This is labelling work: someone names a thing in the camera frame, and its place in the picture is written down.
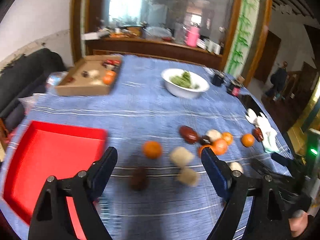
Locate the dark glass jar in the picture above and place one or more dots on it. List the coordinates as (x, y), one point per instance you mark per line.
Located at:
(218, 78)

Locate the orange tangerine in box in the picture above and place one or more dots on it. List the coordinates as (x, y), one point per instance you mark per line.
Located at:
(108, 79)

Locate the white bowl with greens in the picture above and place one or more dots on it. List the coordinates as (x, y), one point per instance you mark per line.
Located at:
(184, 84)

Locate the wooden sideboard counter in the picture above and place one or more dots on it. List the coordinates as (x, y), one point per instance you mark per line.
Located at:
(154, 49)

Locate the beige sugarcane chunk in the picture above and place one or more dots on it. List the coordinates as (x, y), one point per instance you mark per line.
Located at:
(188, 177)

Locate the dark round plum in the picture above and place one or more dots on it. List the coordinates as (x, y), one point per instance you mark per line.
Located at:
(139, 180)

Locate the small dark plum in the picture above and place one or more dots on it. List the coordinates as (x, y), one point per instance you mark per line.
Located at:
(205, 140)

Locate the blue plaid tablecloth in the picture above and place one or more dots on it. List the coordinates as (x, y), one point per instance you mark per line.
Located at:
(138, 110)

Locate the brown cardboard box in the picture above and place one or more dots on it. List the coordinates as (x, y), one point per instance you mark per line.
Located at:
(86, 77)

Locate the wrinkled red date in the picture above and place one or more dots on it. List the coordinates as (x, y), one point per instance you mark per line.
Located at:
(257, 133)

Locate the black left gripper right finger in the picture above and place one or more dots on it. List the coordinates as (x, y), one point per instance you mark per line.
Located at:
(267, 219)

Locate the black leather sofa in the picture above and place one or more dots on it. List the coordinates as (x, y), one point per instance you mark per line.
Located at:
(22, 78)

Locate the pink thermos jug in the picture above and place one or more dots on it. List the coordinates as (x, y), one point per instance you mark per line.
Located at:
(192, 36)

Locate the person's right hand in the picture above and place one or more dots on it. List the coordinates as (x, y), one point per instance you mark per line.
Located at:
(298, 223)

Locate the orange tangerine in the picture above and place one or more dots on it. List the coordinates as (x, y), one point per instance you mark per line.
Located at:
(152, 149)
(220, 146)
(248, 140)
(108, 79)
(227, 137)
(199, 150)

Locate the white sugarcane chunk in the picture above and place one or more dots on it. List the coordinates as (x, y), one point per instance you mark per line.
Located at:
(181, 157)

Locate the white sugarcane cube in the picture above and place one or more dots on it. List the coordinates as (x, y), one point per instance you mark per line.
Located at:
(213, 135)

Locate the red plastic tray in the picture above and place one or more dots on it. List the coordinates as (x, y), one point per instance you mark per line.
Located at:
(47, 150)

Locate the red jujube date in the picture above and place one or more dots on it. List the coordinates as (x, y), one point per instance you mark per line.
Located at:
(188, 134)

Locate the red label sauce jar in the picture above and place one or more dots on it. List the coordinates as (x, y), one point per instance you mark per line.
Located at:
(234, 87)

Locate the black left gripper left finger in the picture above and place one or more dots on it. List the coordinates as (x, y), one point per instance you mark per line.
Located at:
(51, 218)

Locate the white crumpled tissue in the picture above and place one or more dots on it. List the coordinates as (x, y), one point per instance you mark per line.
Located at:
(269, 134)

